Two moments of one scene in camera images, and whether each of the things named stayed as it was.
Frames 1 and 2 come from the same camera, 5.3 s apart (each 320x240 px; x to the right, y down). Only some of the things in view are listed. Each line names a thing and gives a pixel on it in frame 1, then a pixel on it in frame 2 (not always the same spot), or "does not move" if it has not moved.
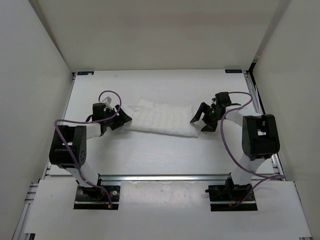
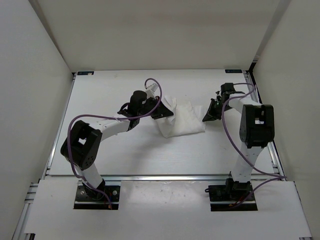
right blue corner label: (233, 71) does not move
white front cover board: (167, 209) does not move
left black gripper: (121, 119) -> (161, 111)
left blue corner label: (85, 73) does not move
